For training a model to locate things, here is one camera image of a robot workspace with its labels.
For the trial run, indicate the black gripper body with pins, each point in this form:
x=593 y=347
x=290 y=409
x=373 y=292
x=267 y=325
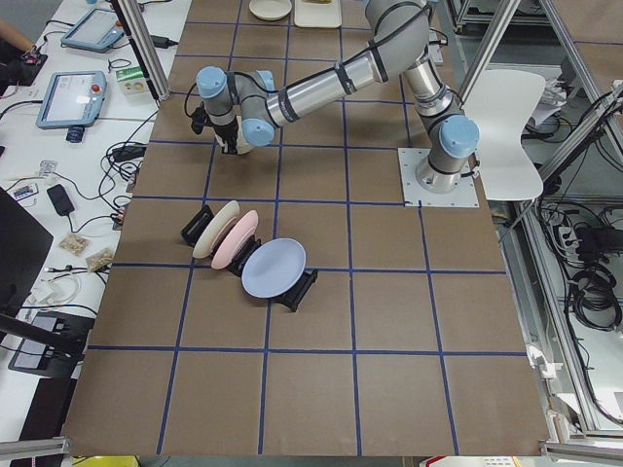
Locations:
x=226 y=131

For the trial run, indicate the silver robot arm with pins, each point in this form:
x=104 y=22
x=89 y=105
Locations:
x=248 y=106

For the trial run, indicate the cream plate in rack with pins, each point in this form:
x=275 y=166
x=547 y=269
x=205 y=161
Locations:
x=216 y=229

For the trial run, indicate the pink plate in rack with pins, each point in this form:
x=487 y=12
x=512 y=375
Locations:
x=235 y=239

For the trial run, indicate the green white box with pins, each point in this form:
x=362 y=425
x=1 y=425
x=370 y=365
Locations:
x=131 y=80

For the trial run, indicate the cream round plate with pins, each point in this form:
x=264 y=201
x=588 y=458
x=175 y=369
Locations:
x=270 y=10

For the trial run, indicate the white rectangular tray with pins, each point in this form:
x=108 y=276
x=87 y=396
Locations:
x=308 y=15

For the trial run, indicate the blue plate in rack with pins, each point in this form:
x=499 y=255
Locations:
x=274 y=268

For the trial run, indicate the blue teach pendant near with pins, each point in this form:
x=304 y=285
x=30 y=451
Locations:
x=72 y=99

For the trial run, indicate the blue teach pendant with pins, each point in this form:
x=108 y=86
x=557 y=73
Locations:
x=72 y=99
x=97 y=31

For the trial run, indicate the blue teach pendant far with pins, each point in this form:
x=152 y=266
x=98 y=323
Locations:
x=97 y=31

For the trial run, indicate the black dish rack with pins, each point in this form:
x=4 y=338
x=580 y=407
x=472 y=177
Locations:
x=290 y=299

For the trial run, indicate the black phone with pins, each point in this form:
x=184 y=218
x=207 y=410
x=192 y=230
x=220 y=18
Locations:
x=60 y=200

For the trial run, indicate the black monitor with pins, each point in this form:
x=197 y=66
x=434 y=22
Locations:
x=25 y=245

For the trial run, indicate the white plastic chair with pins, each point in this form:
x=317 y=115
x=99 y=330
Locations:
x=501 y=103

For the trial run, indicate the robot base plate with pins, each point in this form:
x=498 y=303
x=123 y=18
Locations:
x=422 y=186

